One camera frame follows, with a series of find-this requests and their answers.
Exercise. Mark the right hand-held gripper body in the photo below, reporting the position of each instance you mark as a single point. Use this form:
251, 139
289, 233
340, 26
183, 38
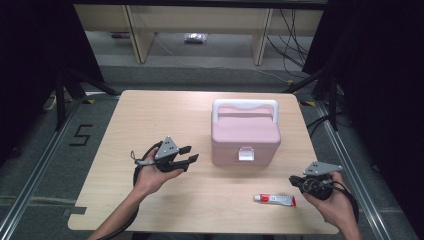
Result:
316, 186

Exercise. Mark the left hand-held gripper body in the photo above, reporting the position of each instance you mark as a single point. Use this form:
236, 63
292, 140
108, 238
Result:
165, 151

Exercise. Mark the white red ointment tube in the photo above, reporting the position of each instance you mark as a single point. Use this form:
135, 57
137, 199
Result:
278, 200

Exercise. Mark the pink lidded box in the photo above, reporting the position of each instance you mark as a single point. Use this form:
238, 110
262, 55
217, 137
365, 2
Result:
245, 133

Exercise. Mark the person's left hand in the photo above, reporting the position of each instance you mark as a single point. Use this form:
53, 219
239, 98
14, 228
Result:
150, 178

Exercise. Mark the person's right hand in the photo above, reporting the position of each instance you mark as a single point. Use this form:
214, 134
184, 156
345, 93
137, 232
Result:
338, 208

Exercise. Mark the black metal stand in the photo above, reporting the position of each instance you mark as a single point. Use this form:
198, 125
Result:
60, 100
332, 100

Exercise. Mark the yellow black warning tape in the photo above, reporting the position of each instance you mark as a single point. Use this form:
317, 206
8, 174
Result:
290, 82

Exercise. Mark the grey tape strip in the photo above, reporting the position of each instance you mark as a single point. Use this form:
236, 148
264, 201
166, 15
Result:
75, 211

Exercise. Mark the clear plastic bag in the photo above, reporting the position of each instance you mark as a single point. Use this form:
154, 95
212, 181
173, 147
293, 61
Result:
196, 37

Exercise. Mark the black curtain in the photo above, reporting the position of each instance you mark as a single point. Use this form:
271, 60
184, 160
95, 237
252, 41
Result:
30, 66
383, 83

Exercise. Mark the small dark reddish object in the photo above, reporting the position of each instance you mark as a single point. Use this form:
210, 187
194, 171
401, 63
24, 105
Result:
120, 35

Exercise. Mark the beige wooden desk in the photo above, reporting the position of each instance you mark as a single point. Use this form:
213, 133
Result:
200, 18

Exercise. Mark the aluminium floor rail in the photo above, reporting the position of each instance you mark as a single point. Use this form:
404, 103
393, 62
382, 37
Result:
100, 94
350, 166
36, 170

